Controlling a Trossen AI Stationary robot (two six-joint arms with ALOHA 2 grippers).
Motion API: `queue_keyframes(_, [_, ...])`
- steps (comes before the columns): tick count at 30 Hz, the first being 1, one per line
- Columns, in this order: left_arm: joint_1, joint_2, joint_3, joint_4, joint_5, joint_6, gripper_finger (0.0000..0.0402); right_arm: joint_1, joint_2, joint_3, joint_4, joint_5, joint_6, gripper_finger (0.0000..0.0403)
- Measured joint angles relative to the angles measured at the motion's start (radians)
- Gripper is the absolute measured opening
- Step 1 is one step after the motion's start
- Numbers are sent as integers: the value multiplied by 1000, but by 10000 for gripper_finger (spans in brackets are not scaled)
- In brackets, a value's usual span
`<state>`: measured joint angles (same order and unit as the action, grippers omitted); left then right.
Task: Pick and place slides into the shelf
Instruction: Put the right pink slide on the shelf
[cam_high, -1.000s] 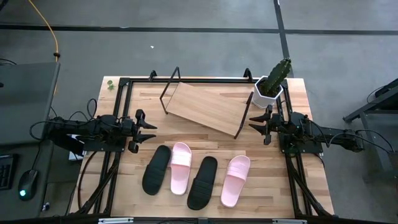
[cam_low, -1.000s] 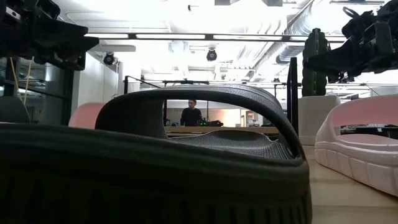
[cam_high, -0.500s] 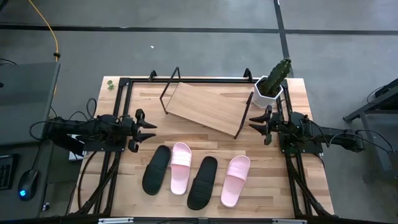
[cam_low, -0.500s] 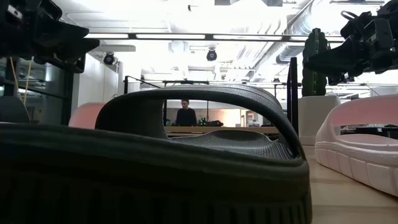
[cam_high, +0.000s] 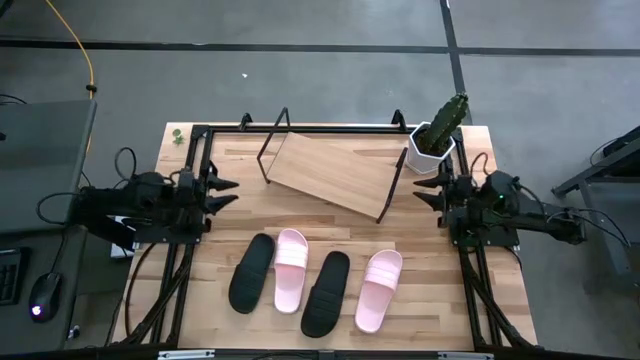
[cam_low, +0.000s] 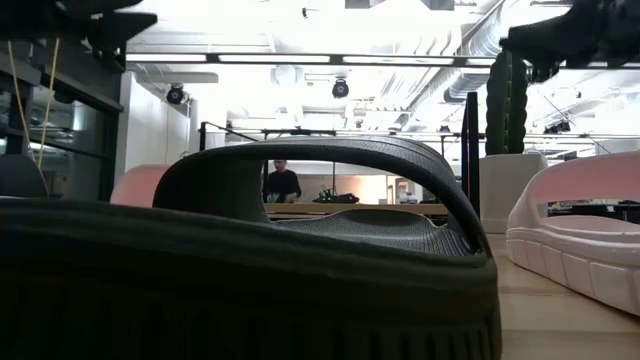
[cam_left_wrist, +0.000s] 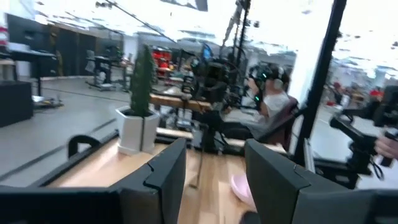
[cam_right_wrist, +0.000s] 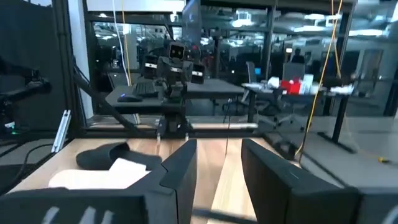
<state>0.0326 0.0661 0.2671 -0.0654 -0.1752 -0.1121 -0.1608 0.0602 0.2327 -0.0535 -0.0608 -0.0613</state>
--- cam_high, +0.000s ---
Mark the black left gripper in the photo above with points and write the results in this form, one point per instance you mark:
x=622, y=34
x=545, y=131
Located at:
x=187, y=200

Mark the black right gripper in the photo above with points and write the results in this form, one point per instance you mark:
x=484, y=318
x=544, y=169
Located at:
x=459, y=200

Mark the black rubber slide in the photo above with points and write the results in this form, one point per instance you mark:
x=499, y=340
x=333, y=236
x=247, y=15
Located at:
x=325, y=295
x=250, y=275

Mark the pink rubber slide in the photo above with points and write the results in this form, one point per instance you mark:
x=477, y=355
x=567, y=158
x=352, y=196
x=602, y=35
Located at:
x=290, y=280
x=375, y=295

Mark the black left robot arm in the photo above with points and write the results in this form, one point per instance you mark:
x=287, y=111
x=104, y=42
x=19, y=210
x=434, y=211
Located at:
x=125, y=200

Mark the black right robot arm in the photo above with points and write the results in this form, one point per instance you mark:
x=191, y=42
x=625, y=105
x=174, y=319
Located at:
x=540, y=215

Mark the white hexagonal plant pot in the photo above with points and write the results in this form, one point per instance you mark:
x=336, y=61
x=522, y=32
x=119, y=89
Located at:
x=417, y=162

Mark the green cactus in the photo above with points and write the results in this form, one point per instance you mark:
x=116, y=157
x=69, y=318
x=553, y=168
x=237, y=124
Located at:
x=445, y=122

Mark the white power strip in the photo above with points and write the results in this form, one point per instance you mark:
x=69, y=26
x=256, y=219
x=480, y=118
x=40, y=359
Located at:
x=120, y=250

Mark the dark grey side desk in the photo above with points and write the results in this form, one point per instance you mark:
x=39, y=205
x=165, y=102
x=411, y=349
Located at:
x=90, y=300

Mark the black side table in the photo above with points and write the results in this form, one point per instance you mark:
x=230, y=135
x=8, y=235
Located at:
x=600, y=170

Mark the dark grey flat panel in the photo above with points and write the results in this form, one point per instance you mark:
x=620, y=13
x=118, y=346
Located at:
x=45, y=160

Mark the small black white plug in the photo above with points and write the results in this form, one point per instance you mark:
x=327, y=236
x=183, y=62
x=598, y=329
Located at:
x=74, y=332

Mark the black computer mouse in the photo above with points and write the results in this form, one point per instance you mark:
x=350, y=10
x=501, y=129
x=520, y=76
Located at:
x=45, y=297

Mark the black keyboard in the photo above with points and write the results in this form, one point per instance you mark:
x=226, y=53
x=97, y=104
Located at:
x=11, y=277

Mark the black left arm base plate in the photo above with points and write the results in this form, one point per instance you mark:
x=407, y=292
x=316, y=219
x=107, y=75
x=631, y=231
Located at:
x=170, y=237

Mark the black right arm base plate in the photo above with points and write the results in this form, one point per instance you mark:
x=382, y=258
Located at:
x=490, y=239

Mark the black aluminium rig frame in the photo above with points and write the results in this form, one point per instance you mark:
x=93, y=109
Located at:
x=350, y=129

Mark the silver metal bracket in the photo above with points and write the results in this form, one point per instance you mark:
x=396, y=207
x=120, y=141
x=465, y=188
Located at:
x=185, y=354
x=465, y=355

